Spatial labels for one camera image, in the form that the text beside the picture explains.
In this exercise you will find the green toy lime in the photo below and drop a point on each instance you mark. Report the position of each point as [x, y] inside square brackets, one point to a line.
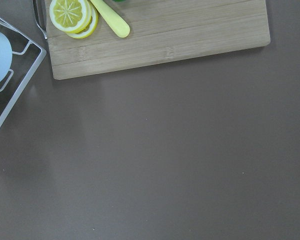
[118, 0]

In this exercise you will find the yellow lemon slice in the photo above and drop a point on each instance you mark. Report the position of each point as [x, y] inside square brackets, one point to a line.
[89, 29]
[70, 16]

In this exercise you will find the bamboo cutting board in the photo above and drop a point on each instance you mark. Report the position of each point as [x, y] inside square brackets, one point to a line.
[161, 31]

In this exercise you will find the white wire cup rack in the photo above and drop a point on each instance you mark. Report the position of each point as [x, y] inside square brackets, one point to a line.
[27, 56]

